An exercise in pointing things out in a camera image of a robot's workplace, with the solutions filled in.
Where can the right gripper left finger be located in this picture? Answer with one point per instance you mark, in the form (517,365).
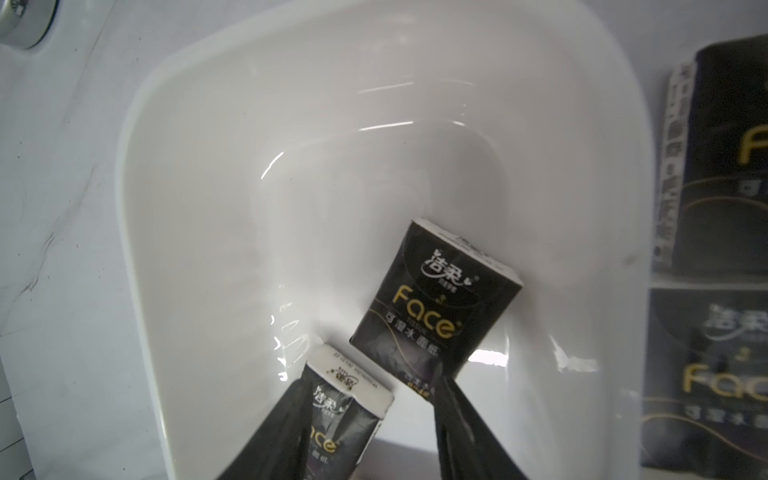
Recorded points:
(279,447)

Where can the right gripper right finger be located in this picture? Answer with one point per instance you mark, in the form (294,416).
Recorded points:
(467,449)

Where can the black Face tissue pack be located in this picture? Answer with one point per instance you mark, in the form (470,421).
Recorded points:
(711,214)

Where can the white storage box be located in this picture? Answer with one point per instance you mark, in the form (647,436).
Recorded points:
(267,174)

